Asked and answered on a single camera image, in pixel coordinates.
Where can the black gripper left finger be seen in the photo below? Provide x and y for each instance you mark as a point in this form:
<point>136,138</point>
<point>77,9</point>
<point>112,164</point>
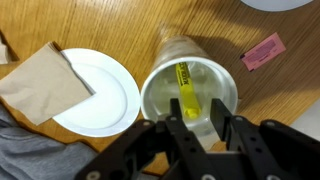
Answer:
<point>156,153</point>

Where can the pink sweetener packet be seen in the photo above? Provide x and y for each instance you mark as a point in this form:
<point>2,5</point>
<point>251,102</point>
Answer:
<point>263,51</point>

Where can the grey cloth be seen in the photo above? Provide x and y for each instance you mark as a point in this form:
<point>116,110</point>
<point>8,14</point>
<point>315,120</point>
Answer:
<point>36,156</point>

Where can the small white plate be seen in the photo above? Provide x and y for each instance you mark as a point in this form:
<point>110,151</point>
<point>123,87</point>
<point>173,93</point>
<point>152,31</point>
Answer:
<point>276,4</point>

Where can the white paper cup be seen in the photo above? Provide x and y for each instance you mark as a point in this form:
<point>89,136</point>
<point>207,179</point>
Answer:
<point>180,46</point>

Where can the large white plate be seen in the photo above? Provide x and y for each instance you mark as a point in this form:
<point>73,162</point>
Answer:
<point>110,103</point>

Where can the yellow highlighter marker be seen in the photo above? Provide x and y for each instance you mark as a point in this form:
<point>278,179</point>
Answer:
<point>187,86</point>

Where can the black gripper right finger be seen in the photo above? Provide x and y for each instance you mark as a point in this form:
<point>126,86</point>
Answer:
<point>276,153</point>

